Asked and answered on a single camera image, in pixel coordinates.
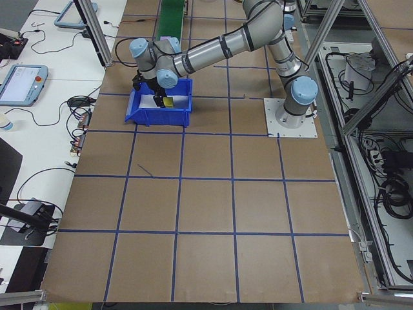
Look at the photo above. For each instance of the yellow foam block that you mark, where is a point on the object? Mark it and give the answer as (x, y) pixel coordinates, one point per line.
(169, 102)

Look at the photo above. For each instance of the white foam bin liner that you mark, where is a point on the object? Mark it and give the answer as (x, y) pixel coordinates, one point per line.
(146, 101)

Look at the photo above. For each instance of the blue plastic storage bin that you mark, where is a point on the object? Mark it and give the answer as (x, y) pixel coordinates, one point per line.
(155, 117)

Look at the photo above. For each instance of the green belt conveyor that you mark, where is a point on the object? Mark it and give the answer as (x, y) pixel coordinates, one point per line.
(171, 19)

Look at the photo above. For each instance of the long black power adapter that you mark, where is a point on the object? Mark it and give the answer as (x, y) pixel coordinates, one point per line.
(80, 101)

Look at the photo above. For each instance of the small circuit board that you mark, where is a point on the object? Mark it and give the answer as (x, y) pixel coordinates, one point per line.
(84, 119)
(78, 141)

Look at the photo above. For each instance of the small black power adapter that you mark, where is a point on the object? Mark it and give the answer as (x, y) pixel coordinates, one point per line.
(86, 34)

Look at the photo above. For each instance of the metal allen keys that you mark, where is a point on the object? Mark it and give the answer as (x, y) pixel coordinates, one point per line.
(37, 24)

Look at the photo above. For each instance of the teach pendant tablet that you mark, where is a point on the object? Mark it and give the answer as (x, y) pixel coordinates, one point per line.
(19, 84)

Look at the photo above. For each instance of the black electronics box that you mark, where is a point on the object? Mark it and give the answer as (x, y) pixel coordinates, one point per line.
(13, 45)

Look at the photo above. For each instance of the black monitor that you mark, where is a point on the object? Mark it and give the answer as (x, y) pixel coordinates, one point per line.
(8, 171)

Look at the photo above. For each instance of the white bucket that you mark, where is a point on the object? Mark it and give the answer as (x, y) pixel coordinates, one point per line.
(358, 71)

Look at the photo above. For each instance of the white power strip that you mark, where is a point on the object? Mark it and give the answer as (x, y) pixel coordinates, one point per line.
(376, 156)

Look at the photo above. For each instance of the aluminium profile bar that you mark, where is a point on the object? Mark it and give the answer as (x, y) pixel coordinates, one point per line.
(19, 296)

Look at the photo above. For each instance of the black power brick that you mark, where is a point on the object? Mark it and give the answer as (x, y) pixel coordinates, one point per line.
(393, 159)

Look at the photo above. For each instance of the grey junction box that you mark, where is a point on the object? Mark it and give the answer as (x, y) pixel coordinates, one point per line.
(363, 251)

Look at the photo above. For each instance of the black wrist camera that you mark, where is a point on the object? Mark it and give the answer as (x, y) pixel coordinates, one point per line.
(137, 80)

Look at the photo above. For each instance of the aluminium profile post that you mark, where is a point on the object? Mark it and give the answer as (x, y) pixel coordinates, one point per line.
(96, 35)

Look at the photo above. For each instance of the white square base plate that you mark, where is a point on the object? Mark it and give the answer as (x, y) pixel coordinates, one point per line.
(290, 130)
(291, 38)

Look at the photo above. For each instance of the grey camera box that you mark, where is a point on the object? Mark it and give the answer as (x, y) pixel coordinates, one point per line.
(30, 206)

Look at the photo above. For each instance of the black stand base plate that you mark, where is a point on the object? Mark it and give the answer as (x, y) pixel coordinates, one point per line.
(35, 239)

